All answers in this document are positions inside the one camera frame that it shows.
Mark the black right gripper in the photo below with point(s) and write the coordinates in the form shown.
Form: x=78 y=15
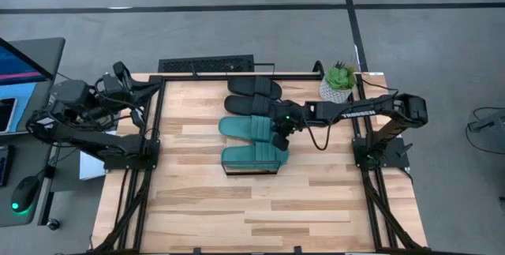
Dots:
x=288 y=117

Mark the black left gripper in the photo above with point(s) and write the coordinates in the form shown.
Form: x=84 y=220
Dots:
x=114 y=85

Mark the black slide sandal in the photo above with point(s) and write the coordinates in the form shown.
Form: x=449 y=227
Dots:
x=244 y=106
x=252 y=86

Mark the teal slide sandal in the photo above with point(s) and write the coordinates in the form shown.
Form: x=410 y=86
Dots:
x=244 y=128
x=252 y=154

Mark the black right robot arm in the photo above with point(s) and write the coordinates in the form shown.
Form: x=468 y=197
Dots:
x=355 y=111

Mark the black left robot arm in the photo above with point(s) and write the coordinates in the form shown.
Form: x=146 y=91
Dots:
x=79 y=140

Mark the succulent in white patterned pot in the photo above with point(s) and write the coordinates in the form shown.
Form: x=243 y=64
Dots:
x=337 y=85

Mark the black keyboard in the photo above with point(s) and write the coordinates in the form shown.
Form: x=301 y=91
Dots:
x=4 y=166
x=205 y=64

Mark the white sheet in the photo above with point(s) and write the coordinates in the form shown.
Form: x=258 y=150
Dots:
x=88 y=170

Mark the computer monitor with blue screen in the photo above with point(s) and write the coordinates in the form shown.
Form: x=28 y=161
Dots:
x=35 y=57

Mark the grey desk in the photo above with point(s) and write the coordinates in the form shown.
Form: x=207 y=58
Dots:
x=27 y=156

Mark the smartphone with white edge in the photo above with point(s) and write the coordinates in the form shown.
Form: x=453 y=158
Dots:
x=6 y=115

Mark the black computer mouse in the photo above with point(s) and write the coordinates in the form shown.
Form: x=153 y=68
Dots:
x=25 y=192

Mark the black caster wheel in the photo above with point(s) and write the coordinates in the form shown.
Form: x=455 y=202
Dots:
x=53 y=224

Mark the black floor stand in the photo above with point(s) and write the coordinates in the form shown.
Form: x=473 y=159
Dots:
x=489 y=121

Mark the black metal table frame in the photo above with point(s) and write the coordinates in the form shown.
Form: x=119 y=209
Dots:
x=300 y=76

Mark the black curved bracket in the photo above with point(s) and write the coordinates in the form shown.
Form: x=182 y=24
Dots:
x=317 y=67

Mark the wooden shelf with black frame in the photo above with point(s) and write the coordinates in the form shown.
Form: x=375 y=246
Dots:
x=249 y=173

